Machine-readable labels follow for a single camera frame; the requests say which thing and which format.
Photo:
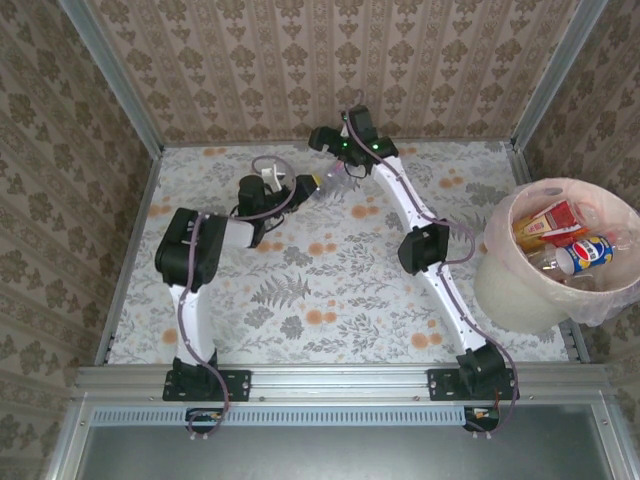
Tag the beige waste bin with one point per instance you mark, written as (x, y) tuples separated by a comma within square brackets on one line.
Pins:
[(620, 300)]

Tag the floral tablecloth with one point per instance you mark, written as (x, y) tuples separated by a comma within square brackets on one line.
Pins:
[(350, 300)]

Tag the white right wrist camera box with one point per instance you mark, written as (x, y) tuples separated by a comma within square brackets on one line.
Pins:
[(345, 131)]

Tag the white waste bin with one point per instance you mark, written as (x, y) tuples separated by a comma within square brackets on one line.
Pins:
[(505, 295)]

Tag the red gold label bottle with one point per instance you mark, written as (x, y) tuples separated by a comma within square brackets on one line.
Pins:
[(555, 220)]

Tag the aluminium corner post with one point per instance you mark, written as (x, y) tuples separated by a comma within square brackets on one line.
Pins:
[(120, 90), (555, 75)]

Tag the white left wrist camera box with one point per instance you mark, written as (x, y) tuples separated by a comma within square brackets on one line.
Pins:
[(272, 177)]

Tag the grey metal panel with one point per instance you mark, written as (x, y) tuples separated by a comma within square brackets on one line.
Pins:
[(300, 455)]

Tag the blue label cola bottle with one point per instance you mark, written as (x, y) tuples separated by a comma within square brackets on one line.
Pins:
[(587, 254)]

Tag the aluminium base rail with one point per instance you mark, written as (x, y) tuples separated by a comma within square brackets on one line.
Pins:
[(340, 385)]

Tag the green white label bottle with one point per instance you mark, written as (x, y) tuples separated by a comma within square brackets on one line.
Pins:
[(544, 260)]

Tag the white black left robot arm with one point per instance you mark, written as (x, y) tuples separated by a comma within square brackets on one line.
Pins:
[(192, 320)]

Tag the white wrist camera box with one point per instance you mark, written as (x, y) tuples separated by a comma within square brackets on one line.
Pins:
[(345, 131), (272, 177)]

